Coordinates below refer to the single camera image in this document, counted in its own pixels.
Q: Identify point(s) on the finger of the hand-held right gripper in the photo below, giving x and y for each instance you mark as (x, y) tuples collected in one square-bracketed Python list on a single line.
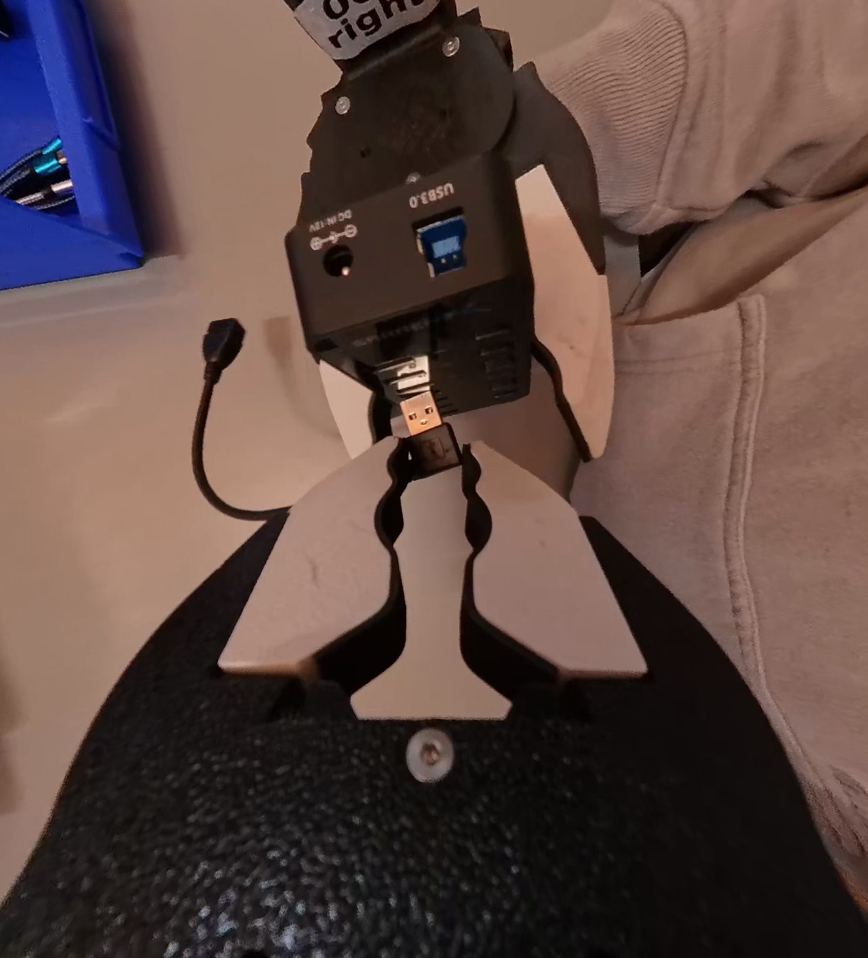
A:
[(344, 404), (576, 329)]

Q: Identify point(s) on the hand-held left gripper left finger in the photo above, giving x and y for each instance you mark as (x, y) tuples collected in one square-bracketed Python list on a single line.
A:
[(314, 569)]

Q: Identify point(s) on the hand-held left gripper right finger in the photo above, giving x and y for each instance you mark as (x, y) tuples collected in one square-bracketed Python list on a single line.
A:
[(553, 584)]

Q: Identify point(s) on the black usb hub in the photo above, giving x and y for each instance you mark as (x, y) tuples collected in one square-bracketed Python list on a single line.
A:
[(389, 299)]

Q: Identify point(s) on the person's right forearm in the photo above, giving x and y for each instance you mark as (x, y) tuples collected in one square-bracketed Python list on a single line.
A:
[(741, 97)]

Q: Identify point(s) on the person's grey hoodie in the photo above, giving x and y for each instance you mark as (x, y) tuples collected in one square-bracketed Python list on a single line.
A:
[(815, 524)]

